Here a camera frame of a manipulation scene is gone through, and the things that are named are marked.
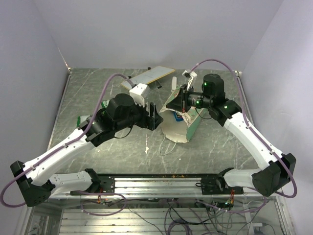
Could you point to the decorated paper gift bag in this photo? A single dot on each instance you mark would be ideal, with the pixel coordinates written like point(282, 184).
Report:
point(178, 132)

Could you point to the green Fox's candy bag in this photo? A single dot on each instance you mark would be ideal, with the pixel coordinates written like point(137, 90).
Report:
point(81, 119)

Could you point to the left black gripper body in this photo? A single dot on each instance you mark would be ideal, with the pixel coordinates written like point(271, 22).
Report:
point(138, 116)

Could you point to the whiteboard wire stand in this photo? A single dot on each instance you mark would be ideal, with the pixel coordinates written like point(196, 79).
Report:
point(155, 85)

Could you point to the yellow framed whiteboard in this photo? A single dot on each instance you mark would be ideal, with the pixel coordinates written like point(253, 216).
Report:
point(140, 78)

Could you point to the aluminium rail frame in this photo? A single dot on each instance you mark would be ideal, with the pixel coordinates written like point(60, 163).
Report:
point(87, 203)

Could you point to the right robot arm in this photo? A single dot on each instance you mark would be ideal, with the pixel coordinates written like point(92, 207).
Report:
point(275, 169)

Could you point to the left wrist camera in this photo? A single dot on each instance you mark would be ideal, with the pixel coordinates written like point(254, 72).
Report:
point(139, 93)

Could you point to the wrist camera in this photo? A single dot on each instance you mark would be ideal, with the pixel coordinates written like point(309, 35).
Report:
point(139, 93)
point(191, 76)

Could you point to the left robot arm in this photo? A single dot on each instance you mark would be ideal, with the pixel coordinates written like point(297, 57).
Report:
point(37, 179)

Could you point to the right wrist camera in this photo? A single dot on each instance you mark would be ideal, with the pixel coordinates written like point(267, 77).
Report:
point(191, 76)

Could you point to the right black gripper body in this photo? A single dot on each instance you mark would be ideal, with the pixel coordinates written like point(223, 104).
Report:
point(189, 100)

